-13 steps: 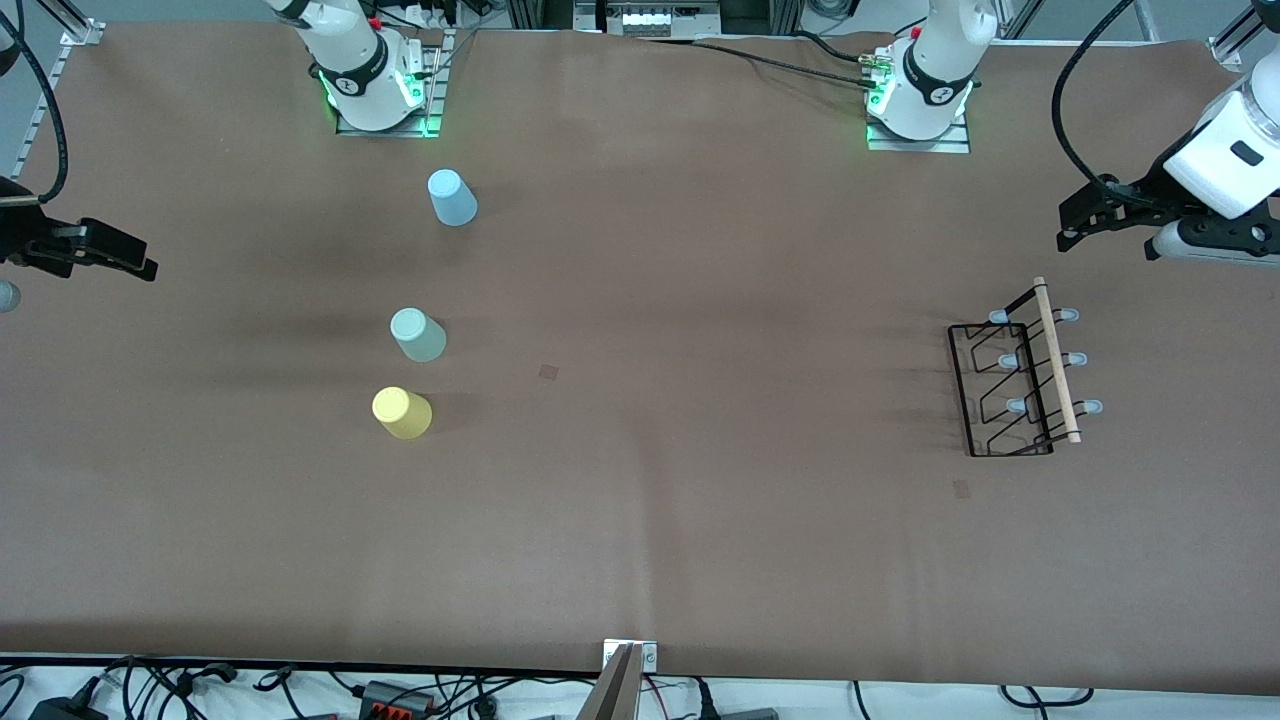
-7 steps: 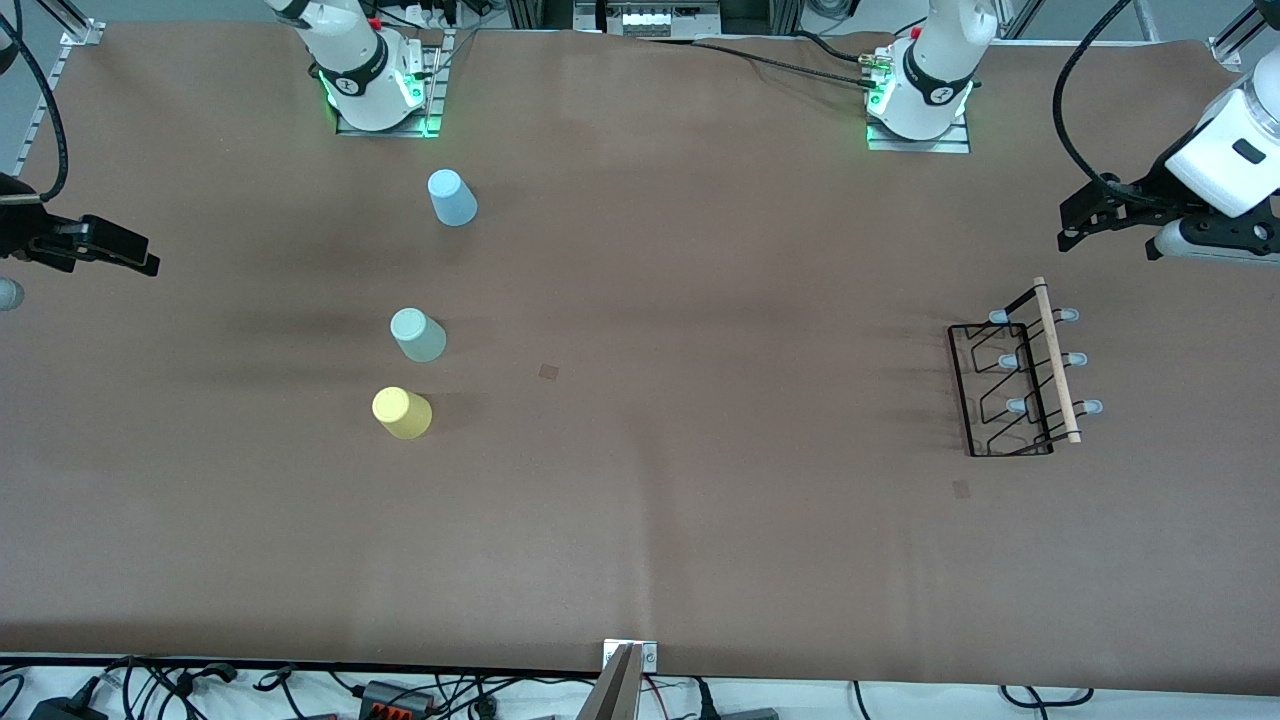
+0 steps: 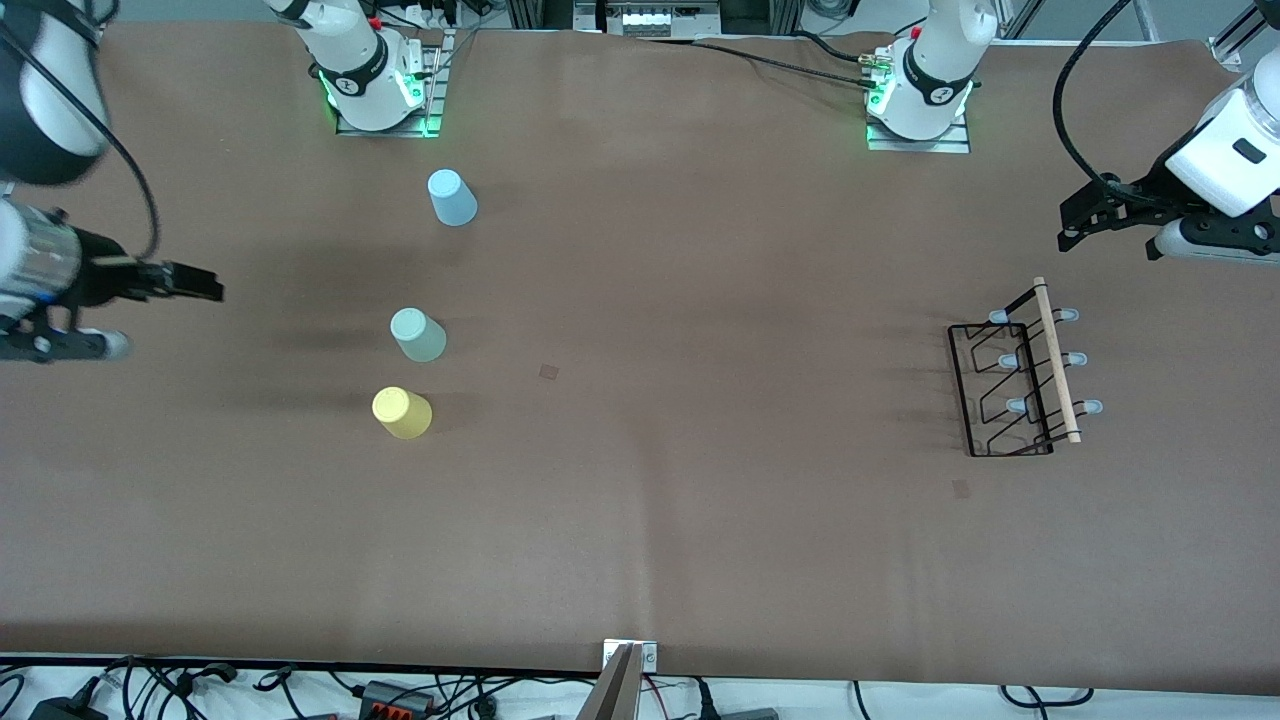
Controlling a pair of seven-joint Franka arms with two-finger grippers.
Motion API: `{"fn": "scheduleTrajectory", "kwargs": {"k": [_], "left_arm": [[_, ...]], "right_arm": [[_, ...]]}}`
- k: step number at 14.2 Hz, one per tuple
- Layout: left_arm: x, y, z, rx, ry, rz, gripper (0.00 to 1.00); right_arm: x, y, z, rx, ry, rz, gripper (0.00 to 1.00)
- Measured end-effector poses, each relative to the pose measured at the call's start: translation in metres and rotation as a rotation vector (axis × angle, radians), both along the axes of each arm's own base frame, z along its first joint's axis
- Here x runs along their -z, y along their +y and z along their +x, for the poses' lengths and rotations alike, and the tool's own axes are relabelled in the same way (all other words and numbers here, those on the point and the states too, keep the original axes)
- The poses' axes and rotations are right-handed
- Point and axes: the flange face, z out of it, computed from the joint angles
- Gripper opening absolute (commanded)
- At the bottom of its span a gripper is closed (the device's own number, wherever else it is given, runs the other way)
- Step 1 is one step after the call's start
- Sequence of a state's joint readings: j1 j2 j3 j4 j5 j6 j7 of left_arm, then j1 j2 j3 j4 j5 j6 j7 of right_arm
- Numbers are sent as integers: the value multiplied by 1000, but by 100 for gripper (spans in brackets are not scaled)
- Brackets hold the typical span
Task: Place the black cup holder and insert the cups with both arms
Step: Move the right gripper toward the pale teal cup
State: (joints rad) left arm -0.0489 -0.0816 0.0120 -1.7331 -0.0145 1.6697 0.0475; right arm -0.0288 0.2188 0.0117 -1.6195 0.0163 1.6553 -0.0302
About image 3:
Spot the black wire cup holder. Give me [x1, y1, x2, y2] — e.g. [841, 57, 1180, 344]
[947, 277, 1104, 458]

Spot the mint green plastic cup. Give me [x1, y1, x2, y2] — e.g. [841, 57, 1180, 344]
[389, 307, 448, 364]

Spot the yellow plastic cup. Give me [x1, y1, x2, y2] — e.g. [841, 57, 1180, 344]
[371, 386, 434, 441]

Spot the light blue plastic cup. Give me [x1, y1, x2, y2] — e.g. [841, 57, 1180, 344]
[427, 168, 479, 228]

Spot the black power adapter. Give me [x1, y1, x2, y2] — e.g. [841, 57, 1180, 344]
[28, 695, 109, 720]

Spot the black orange connector box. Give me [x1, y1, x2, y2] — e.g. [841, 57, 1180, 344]
[358, 680, 438, 718]

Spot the brown paper table cover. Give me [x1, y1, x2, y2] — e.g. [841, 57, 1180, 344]
[0, 20, 1280, 693]

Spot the white power strip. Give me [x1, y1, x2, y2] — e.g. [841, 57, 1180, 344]
[574, 0, 722, 40]

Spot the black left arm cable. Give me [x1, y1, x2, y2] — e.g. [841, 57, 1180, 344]
[1051, 0, 1137, 193]

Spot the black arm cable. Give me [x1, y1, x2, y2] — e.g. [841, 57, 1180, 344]
[1051, 0, 1137, 193]
[0, 25, 162, 264]

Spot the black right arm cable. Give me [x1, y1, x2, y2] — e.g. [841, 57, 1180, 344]
[0, 25, 162, 264]

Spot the aluminium frame rail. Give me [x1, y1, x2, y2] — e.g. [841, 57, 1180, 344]
[1208, 0, 1265, 71]

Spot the thick black cable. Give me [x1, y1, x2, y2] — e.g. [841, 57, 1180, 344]
[790, 29, 873, 65]

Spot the thin black cable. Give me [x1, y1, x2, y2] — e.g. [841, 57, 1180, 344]
[638, 36, 881, 91]

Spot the tangled black cable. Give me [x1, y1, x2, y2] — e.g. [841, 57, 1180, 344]
[98, 655, 243, 720]

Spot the black looped cable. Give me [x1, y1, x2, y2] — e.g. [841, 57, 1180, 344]
[999, 684, 1094, 710]

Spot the grey camera pole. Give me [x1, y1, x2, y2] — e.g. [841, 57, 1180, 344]
[577, 644, 647, 720]

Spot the silver metal clamp bracket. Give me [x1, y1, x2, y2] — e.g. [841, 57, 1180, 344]
[602, 640, 659, 673]

